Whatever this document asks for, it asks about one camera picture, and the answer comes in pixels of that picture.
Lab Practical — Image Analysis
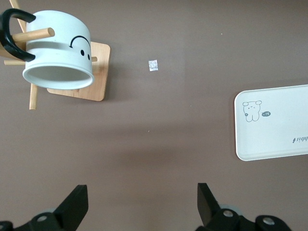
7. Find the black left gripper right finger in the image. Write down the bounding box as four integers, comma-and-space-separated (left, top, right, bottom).
196, 182, 292, 231

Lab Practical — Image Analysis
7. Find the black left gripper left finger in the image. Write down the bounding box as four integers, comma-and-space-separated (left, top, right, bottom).
0, 184, 89, 231

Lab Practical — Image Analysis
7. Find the white smiley mug black handle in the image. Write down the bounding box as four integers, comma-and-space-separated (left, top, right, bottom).
0, 9, 95, 91

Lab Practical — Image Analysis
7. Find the white tray with rabbit print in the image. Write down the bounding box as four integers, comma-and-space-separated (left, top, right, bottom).
234, 84, 308, 161

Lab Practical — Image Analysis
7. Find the wooden mug tree stand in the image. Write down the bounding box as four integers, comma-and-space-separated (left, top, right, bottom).
0, 0, 111, 111

